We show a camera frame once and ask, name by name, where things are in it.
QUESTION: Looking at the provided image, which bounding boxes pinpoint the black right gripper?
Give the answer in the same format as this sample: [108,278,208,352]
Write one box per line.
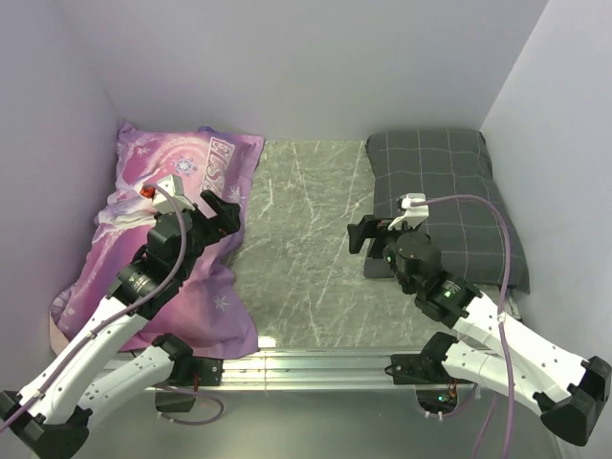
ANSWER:
[347,214,420,294]

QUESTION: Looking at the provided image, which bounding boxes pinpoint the grey plaid pillow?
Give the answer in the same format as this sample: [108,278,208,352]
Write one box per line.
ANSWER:
[365,128,530,293]

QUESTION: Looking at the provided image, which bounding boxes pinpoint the purple printed pillowcase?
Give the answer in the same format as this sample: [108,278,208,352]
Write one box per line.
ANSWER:
[50,123,264,360]

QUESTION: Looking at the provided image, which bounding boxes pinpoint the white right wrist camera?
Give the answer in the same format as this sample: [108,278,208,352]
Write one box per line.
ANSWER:
[387,193,429,230]

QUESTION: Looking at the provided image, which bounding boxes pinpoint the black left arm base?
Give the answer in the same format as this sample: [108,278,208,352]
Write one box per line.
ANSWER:
[154,357,224,415]

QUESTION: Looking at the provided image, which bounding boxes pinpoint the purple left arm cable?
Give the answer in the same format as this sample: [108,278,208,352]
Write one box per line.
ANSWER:
[0,182,190,434]

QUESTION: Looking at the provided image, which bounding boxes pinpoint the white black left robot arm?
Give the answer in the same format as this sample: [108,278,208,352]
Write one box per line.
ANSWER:
[1,185,241,458]

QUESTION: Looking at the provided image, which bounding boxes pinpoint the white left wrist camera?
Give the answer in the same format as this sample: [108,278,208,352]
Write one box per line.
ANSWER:
[140,175,195,214]

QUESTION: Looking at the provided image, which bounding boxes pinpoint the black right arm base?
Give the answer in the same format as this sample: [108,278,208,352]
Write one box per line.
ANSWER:
[384,354,459,417]

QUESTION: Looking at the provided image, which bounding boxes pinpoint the aluminium mounting rail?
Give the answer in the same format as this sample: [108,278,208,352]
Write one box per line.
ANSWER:
[200,347,420,391]

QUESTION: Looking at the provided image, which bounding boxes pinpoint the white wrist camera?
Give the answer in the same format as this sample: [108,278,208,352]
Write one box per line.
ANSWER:
[140,175,195,214]
[387,193,429,230]

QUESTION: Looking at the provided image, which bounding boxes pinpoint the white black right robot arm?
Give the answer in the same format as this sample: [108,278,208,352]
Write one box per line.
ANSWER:
[347,215,611,447]

